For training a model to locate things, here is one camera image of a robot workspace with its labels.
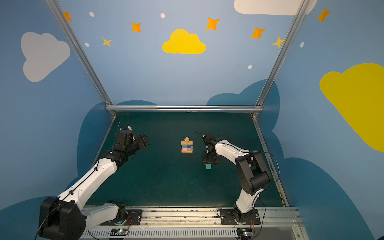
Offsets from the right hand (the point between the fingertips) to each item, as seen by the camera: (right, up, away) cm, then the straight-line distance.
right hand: (208, 160), depth 92 cm
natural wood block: (-12, +5, +6) cm, 15 cm away
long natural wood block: (-16, +11, +3) cm, 20 cm away
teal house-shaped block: (0, -3, -2) cm, 4 cm away
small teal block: (-16, +8, +6) cm, 19 cm away
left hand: (-38, +14, -8) cm, 41 cm away
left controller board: (-45, -29, -22) cm, 58 cm away
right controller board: (+15, -30, -21) cm, 40 cm away
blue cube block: (-13, +8, +5) cm, 16 cm away
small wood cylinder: (-14, +13, +1) cm, 19 cm away
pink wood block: (-16, +6, +6) cm, 18 cm away
